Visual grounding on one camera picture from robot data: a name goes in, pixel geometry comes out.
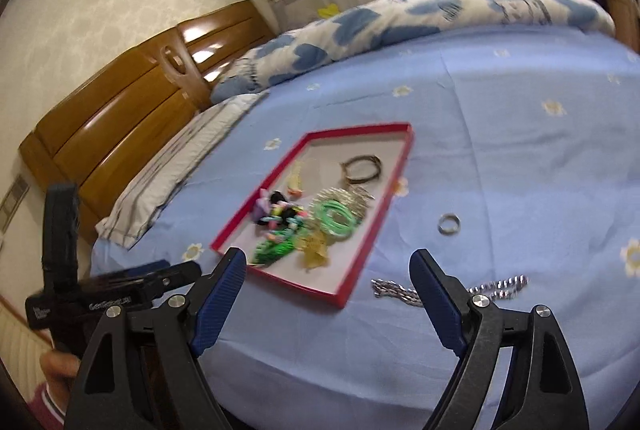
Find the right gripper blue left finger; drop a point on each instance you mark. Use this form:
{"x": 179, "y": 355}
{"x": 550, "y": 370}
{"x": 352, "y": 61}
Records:
{"x": 211, "y": 299}

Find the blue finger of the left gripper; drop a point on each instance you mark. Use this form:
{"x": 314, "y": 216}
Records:
{"x": 175, "y": 277}
{"x": 139, "y": 272}

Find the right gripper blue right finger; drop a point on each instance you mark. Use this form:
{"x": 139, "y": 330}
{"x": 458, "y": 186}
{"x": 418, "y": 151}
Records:
{"x": 444, "y": 299}

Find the black velvet scrunchie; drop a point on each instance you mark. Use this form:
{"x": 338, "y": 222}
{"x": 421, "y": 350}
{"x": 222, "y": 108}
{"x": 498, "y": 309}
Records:
{"x": 273, "y": 210}

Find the yellow translucent hair claw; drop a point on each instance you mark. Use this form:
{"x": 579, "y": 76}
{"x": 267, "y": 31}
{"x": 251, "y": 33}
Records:
{"x": 314, "y": 249}

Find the yellow hair comb with flowers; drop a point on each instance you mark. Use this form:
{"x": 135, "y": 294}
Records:
{"x": 294, "y": 182}

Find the person's left hand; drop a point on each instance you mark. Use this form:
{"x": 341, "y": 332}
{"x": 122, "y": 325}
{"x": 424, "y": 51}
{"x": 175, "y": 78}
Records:
{"x": 60, "y": 370}

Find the grey striped pillow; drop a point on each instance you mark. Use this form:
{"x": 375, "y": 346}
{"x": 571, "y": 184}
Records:
{"x": 140, "y": 204}

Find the red shallow tray box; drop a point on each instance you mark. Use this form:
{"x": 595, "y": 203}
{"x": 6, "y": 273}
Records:
{"x": 350, "y": 215}

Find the wooden headboard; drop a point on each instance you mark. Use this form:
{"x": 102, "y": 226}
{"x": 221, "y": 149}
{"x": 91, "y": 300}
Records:
{"x": 100, "y": 136}

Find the blue white heart quilt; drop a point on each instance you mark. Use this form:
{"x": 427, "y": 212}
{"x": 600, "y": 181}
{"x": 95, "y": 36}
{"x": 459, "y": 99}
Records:
{"x": 384, "y": 23}

